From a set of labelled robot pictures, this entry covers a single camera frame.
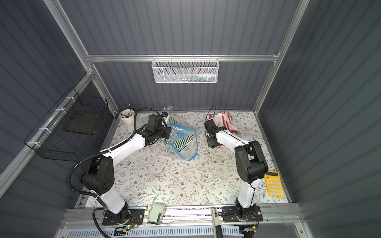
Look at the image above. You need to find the black wire basket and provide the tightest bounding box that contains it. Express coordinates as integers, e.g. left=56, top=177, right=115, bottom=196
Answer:
left=24, top=84, right=113, bottom=162

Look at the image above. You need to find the clear vacuum bag blue zip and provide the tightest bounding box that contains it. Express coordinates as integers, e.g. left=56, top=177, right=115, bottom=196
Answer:
left=159, top=108, right=198, bottom=161

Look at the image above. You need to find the white cup with tools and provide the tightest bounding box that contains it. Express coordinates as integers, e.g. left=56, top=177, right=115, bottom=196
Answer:
left=114, top=104, right=135, bottom=126

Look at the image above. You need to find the black corrugated cable conduit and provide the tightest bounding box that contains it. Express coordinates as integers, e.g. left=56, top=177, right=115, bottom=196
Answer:
left=66, top=107, right=163, bottom=198

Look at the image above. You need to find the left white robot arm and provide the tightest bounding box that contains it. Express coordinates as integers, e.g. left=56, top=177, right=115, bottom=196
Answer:
left=80, top=112, right=171, bottom=214

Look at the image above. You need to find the green white striped garment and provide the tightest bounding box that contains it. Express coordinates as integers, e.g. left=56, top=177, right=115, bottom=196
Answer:
left=159, top=129, right=195, bottom=155

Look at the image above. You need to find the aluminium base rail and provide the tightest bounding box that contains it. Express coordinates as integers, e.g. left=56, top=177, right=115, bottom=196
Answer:
left=55, top=204, right=301, bottom=238

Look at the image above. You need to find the white wire basket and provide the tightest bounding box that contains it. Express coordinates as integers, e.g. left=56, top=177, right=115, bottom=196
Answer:
left=151, top=58, right=220, bottom=84

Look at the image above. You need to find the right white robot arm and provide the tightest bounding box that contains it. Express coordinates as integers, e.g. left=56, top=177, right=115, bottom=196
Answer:
left=203, top=119, right=268, bottom=222

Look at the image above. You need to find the yellow calculator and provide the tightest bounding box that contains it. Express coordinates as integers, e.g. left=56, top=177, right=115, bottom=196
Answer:
left=265, top=171, right=285, bottom=197

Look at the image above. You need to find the small green white box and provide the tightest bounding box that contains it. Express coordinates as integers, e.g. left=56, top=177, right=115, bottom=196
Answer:
left=147, top=202, right=166, bottom=225

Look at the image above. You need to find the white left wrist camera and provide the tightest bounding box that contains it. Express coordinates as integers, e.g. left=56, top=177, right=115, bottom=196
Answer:
left=162, top=112, right=169, bottom=120

